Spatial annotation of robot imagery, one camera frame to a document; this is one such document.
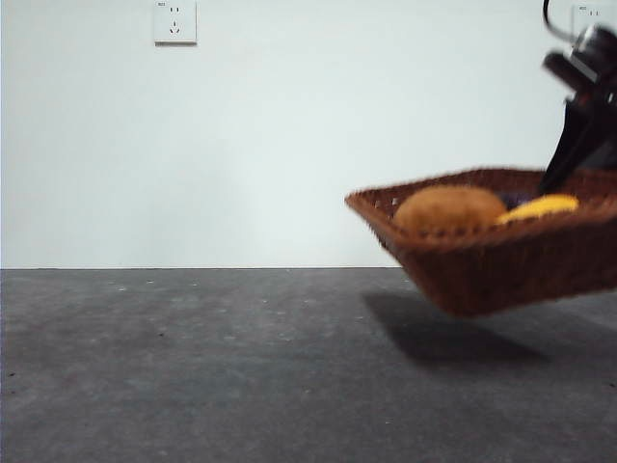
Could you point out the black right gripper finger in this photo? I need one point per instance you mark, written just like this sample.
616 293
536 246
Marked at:
569 144
605 159

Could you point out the yellow toy mango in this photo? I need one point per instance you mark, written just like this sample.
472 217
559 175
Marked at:
540 207

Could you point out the purple toy eggplant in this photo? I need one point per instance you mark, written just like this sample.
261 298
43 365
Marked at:
518 198

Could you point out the brown toy potato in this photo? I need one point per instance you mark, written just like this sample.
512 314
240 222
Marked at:
448 209

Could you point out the brown woven wicker basket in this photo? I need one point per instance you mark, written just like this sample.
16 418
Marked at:
506 270

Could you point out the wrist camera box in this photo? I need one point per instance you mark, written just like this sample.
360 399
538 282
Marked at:
581 58

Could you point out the white wall socket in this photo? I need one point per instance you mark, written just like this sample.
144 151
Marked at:
175 24
583 17

